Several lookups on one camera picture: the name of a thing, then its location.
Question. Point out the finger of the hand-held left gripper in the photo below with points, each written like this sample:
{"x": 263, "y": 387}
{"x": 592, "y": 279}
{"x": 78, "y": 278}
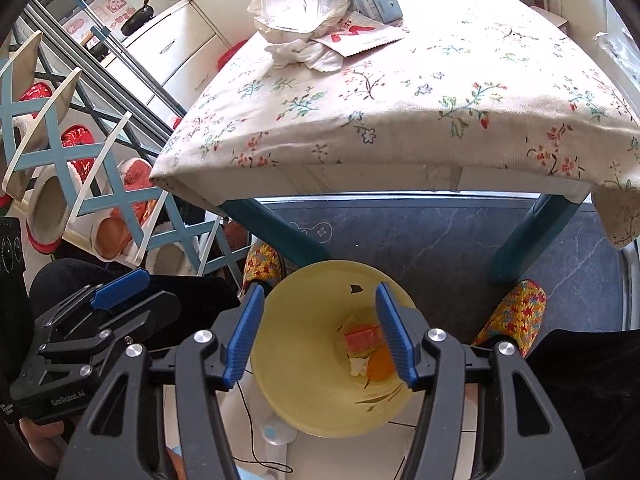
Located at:
{"x": 120, "y": 287}
{"x": 145, "y": 312}

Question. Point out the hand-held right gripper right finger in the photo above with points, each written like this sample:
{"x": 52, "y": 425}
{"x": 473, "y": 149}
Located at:
{"x": 395, "y": 340}

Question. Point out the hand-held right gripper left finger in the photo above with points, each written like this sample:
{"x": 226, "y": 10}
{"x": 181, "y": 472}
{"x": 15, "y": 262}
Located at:
{"x": 245, "y": 340}

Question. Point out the yellow plastic bin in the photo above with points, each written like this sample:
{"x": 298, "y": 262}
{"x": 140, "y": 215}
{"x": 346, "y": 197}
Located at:
{"x": 310, "y": 360}

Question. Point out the person's left hand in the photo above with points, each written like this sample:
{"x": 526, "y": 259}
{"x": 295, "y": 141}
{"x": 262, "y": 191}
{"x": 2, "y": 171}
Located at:
{"x": 45, "y": 437}

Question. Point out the orange peel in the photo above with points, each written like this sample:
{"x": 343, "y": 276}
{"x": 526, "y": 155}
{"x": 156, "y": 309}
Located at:
{"x": 380, "y": 364}

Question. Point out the red snack wrapper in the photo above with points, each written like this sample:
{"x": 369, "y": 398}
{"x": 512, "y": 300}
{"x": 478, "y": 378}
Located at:
{"x": 362, "y": 337}

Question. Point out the small white tissue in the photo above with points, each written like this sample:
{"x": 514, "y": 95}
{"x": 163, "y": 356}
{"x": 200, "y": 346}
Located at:
{"x": 357, "y": 366}

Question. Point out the person's left leg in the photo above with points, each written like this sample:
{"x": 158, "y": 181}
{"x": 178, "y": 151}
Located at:
{"x": 200, "y": 295}

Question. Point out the person's leg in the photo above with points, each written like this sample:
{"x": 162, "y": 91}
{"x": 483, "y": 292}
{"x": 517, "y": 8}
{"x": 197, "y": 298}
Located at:
{"x": 200, "y": 295}
{"x": 590, "y": 400}

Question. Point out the yellow floral slipper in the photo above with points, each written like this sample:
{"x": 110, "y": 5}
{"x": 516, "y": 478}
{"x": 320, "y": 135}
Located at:
{"x": 515, "y": 312}
{"x": 262, "y": 265}

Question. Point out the white round device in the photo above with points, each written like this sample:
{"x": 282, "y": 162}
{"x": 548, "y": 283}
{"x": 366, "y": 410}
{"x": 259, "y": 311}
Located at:
{"x": 277, "y": 432}

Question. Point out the dark marble floor mat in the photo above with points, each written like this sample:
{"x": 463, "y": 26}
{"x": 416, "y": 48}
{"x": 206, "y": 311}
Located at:
{"x": 425, "y": 240}

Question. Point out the table with teal legs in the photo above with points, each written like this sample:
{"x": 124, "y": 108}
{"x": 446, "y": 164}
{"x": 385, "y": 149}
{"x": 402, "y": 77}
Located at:
{"x": 525, "y": 240}

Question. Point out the teal and cream shoe rack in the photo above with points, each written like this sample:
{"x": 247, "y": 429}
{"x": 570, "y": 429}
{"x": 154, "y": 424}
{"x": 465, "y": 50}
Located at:
{"x": 50, "y": 127}

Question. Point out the person's right leg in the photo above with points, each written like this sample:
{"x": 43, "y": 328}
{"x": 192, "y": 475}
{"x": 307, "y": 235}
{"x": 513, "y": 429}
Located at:
{"x": 590, "y": 400}

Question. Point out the mop with blue clip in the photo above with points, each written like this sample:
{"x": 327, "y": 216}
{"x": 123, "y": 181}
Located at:
{"x": 125, "y": 55}

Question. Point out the floral tablecloth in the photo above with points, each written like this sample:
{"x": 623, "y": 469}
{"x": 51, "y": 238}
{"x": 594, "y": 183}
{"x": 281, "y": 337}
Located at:
{"x": 400, "y": 85}

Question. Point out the bin with red bag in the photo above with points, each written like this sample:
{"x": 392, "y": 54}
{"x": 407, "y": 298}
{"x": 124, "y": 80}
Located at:
{"x": 230, "y": 55}

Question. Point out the cream kitchen cabinets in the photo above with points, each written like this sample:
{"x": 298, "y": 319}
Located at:
{"x": 175, "y": 35}

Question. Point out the black frying pan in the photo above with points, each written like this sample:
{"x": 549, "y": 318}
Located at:
{"x": 134, "y": 20}

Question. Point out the red and white packet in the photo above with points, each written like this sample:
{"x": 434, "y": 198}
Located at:
{"x": 367, "y": 35}

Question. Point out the light blue drink carton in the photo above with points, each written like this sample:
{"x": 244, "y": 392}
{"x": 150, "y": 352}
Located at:
{"x": 385, "y": 5}

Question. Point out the white plastic bag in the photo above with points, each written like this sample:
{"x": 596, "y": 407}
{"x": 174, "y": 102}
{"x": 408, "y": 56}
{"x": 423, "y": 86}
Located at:
{"x": 300, "y": 0}

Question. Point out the cardboard piece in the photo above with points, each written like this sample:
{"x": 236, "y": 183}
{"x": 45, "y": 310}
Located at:
{"x": 550, "y": 17}

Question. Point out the clear plastic bag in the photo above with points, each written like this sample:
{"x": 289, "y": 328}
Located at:
{"x": 615, "y": 42}

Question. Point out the grey sliding door frame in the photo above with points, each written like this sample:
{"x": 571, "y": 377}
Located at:
{"x": 100, "y": 85}

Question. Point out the pink wall stickers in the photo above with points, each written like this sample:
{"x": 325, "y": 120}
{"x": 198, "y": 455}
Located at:
{"x": 112, "y": 10}

